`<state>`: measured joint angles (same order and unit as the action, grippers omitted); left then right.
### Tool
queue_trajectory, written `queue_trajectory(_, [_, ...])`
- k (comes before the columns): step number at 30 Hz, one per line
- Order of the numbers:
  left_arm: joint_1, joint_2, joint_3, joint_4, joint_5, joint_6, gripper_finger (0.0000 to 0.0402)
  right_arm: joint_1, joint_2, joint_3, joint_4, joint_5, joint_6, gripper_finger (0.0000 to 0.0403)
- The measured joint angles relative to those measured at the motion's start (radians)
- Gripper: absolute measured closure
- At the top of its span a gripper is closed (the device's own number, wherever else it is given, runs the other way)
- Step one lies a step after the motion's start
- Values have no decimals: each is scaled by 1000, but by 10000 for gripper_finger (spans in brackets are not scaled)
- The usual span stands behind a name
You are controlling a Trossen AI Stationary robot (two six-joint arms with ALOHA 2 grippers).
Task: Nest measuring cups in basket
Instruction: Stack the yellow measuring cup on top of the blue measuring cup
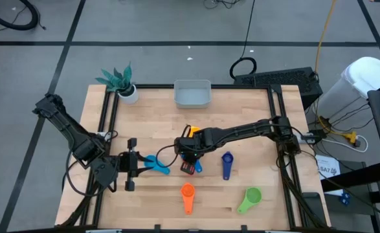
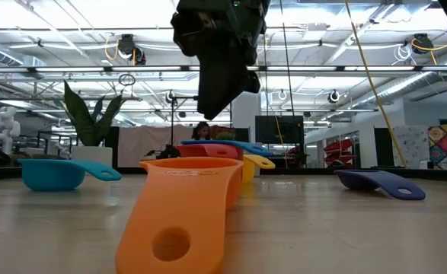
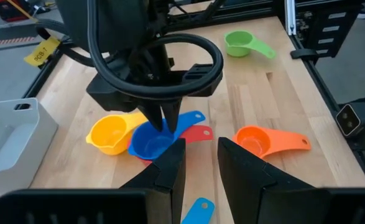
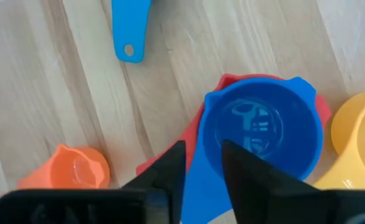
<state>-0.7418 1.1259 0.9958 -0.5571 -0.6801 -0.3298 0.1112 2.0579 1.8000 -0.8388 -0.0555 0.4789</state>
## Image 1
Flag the tangled black cables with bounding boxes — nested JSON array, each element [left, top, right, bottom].
[[203, 0, 242, 10]]

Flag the white plastic bin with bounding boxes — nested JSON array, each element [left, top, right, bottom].
[[315, 56, 380, 121]]

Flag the cyan measuring cup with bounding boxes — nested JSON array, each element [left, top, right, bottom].
[[143, 154, 171, 175]]

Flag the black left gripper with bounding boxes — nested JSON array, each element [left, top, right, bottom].
[[117, 137, 155, 192]]

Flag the blue measuring cup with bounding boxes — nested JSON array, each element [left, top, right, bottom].
[[180, 153, 203, 174]]

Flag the black perforated computer case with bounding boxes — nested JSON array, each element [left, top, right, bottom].
[[233, 67, 324, 110]]

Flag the yellow power cable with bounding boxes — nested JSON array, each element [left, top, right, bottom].
[[314, 0, 361, 146]]

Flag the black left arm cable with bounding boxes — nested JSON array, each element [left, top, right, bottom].
[[61, 129, 119, 198]]

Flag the black aluminium table frame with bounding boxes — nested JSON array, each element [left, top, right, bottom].
[[55, 83, 331, 233]]

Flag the yellow measuring cup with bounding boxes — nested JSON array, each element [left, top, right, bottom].
[[188, 125, 201, 139]]

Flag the grey plastic basket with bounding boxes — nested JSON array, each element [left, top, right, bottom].
[[173, 79, 213, 109]]

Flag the dark grey flat pad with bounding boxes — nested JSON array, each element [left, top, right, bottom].
[[301, 192, 327, 227]]

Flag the green plant in white pot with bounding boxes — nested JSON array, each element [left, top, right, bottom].
[[95, 61, 140, 105]]

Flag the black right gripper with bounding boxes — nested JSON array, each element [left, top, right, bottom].
[[173, 128, 216, 161]]

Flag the green measuring cup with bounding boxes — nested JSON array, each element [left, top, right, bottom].
[[236, 186, 263, 215]]

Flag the white paper sign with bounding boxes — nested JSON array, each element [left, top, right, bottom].
[[315, 154, 342, 178]]

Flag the black floor cable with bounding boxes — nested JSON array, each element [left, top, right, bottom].
[[229, 0, 258, 81]]

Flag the orange measuring cup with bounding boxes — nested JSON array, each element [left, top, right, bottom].
[[180, 182, 196, 216]]

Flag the small blue object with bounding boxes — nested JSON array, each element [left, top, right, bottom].
[[339, 192, 352, 206]]

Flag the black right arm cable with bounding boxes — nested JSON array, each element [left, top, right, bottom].
[[156, 124, 194, 169]]

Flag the thick black hose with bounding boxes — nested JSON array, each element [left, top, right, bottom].
[[0, 0, 39, 32]]

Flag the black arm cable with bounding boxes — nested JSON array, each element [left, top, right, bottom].
[[156, 124, 194, 169], [61, 129, 119, 198]]

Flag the dark indigo measuring cup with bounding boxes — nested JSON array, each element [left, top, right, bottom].
[[221, 151, 235, 181]]

